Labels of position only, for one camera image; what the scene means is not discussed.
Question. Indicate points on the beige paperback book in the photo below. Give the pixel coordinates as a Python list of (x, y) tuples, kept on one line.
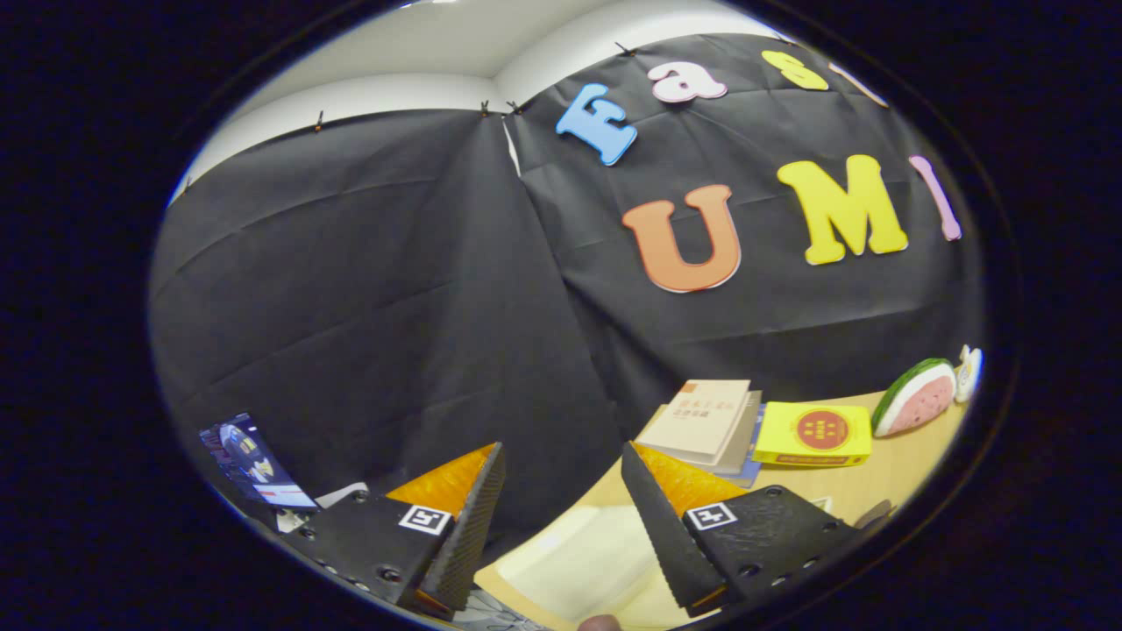
[(697, 416)]

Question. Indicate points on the blue printed screen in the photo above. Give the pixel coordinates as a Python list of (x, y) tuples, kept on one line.
[(254, 460)]

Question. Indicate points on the watermelon slice plush toy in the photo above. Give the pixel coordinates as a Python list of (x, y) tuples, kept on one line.
[(916, 403)]

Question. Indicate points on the white plush toy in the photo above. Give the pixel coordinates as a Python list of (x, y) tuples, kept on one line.
[(969, 372)]

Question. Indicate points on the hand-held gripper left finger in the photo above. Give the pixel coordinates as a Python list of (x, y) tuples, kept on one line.
[(469, 535)]

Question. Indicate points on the black backdrop cloth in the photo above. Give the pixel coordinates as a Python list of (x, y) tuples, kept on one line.
[(351, 307)]

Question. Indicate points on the cream fabric storage box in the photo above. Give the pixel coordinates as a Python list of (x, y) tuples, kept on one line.
[(570, 561)]

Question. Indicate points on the grey-edged thick book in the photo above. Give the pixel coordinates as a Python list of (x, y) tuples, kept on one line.
[(741, 443)]

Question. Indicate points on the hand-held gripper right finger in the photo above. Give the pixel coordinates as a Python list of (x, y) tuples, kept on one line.
[(662, 535)]

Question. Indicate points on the yellow book with red circle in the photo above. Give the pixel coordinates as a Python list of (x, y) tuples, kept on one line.
[(820, 434)]

